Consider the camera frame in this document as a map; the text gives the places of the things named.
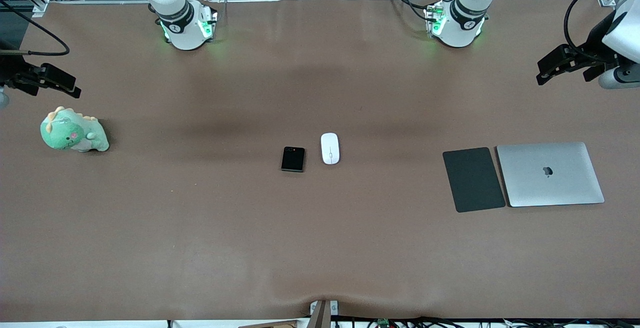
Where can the metal bracket with post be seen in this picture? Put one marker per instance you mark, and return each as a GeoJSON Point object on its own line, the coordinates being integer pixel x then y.
{"type": "Point", "coordinates": [320, 318]}

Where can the green dinosaur plush toy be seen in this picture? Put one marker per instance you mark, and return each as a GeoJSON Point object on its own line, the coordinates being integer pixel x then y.
{"type": "Point", "coordinates": [65, 136]}

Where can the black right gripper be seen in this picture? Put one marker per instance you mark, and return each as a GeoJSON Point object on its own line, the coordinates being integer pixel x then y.
{"type": "Point", "coordinates": [11, 72]}

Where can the black mouse pad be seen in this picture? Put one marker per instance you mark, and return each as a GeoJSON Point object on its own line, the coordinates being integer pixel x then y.
{"type": "Point", "coordinates": [472, 180]}

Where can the silver closed laptop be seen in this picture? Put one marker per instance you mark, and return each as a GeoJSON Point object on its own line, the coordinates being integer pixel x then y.
{"type": "Point", "coordinates": [530, 178]}

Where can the black flip phone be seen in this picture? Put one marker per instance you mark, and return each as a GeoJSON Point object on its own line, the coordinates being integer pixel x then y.
{"type": "Point", "coordinates": [293, 161]}

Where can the small green circuit board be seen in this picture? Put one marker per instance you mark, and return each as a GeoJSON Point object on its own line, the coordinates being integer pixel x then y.
{"type": "Point", "coordinates": [383, 322]}

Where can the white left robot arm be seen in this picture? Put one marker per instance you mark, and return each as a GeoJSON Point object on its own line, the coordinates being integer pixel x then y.
{"type": "Point", "coordinates": [457, 31]}

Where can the brown table cover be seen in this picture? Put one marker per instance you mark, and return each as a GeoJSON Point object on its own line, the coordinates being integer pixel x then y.
{"type": "Point", "coordinates": [200, 218]}

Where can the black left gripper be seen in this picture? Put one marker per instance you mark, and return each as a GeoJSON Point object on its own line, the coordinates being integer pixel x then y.
{"type": "Point", "coordinates": [594, 44]}

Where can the white computer mouse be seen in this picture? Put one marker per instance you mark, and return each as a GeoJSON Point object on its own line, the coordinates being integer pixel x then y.
{"type": "Point", "coordinates": [330, 151]}

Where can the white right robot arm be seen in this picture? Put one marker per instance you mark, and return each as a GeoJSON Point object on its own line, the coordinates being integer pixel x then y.
{"type": "Point", "coordinates": [182, 28]}

